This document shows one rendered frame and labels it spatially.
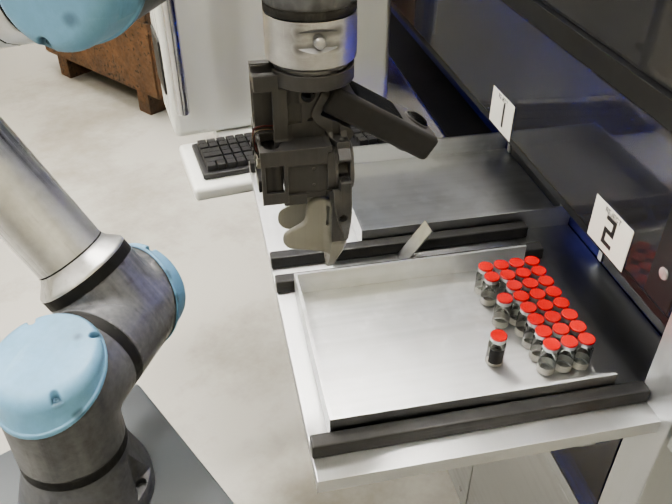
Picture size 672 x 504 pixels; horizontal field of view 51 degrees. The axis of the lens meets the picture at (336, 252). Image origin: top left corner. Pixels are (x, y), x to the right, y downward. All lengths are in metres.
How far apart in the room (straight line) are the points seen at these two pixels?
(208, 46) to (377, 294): 0.73
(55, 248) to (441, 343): 0.48
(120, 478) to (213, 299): 1.56
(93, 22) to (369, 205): 0.78
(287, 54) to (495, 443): 0.48
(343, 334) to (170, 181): 2.17
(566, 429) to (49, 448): 0.55
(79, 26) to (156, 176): 2.63
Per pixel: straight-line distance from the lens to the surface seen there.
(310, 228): 0.65
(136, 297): 0.82
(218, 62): 1.52
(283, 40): 0.56
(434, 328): 0.93
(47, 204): 0.81
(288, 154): 0.59
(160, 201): 2.89
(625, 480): 1.01
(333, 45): 0.56
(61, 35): 0.46
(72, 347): 0.75
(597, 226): 0.94
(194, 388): 2.08
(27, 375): 0.75
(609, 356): 0.96
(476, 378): 0.88
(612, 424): 0.88
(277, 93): 0.58
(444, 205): 1.17
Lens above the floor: 1.51
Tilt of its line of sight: 37 degrees down
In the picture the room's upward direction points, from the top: straight up
